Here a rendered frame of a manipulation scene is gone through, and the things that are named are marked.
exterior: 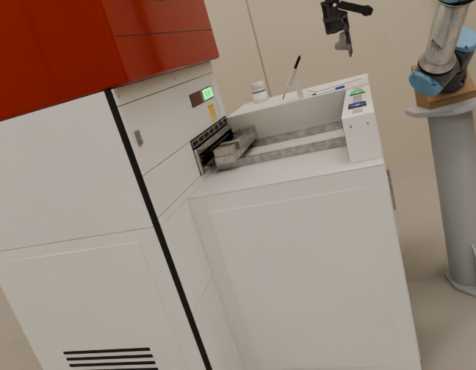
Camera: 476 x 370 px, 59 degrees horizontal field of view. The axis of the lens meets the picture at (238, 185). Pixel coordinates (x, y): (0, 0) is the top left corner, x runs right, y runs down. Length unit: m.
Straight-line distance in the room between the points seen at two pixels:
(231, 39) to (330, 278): 2.39
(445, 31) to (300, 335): 1.08
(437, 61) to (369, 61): 2.03
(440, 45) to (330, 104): 0.53
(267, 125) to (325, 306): 0.83
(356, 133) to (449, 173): 0.69
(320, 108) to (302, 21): 1.69
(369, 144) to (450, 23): 0.41
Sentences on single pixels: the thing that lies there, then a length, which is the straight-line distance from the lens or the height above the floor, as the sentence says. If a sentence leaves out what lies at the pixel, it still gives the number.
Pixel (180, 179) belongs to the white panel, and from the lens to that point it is 1.38.
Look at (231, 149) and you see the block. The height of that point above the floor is 0.90.
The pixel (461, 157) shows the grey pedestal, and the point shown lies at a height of 0.61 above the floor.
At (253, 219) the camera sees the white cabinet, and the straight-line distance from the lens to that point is 1.35.
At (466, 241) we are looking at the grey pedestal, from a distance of 2.02.
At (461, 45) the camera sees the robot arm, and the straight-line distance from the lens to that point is 1.66.
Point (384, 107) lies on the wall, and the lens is 3.62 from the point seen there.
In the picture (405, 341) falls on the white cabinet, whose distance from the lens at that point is 1.56.
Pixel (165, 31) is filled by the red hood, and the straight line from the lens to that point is 1.45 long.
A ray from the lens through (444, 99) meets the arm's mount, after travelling 1.81.
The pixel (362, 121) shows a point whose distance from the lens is 1.28.
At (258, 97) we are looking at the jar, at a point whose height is 0.99.
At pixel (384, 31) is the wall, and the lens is 3.58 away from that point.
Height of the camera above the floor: 1.21
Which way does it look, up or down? 17 degrees down
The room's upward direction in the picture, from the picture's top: 16 degrees counter-clockwise
